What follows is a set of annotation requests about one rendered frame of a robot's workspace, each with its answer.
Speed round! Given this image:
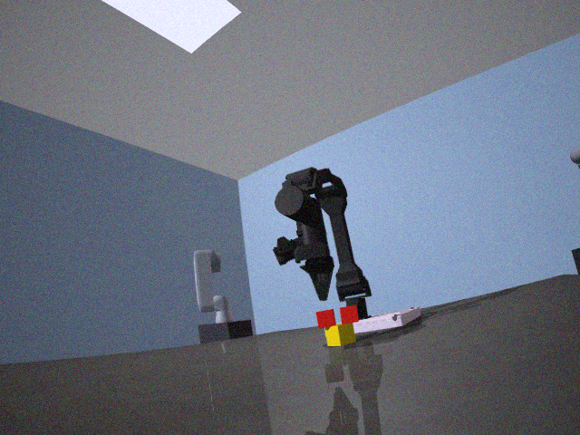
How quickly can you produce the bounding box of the yellow cube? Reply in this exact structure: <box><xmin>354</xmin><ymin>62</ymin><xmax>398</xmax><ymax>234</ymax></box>
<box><xmin>325</xmin><ymin>323</ymin><xmax>356</xmax><ymax>346</ymax></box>

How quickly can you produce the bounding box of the red cube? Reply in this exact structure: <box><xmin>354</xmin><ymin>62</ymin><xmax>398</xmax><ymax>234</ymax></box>
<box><xmin>316</xmin><ymin>309</ymin><xmax>336</xmax><ymax>329</ymax></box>
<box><xmin>340</xmin><ymin>305</ymin><xmax>359</xmax><ymax>324</ymax></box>

